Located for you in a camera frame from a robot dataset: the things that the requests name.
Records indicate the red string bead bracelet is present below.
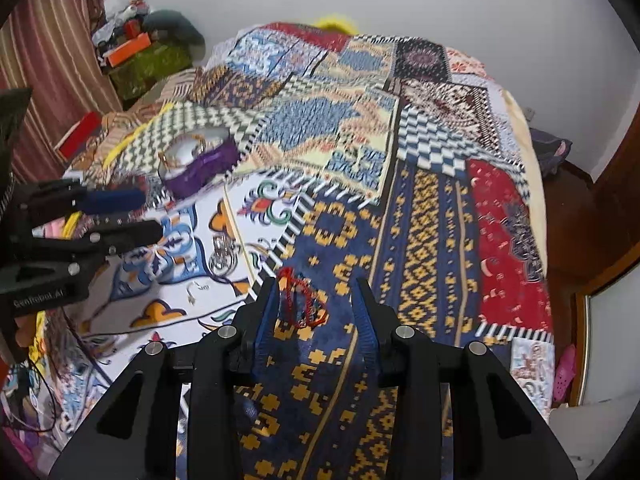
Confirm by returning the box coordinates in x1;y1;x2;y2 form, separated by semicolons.
274;265;330;330

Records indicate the purple heart-shaped tin box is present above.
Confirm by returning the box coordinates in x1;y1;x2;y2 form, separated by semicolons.
158;126;240;200

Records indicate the yellow cloth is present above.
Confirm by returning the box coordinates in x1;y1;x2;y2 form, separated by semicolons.
61;211;84;240

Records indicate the red flat box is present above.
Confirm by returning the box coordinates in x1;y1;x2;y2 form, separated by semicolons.
54;112;102;162

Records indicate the orange box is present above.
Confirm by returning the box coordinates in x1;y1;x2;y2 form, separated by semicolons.
105;32;151;67

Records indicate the striped red curtain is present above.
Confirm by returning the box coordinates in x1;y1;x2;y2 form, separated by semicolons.
1;0;122;182

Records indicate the colourful patchwork bedspread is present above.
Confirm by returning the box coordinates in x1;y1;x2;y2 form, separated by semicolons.
32;23;553;479

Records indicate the brown wooden wardrobe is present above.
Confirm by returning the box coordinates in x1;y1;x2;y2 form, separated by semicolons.
539;104;640;286

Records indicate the dark purple bag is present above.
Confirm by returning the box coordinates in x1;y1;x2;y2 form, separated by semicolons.
529;128;573;178

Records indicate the yellow pillow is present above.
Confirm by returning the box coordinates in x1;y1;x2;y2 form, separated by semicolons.
314;14;359;36

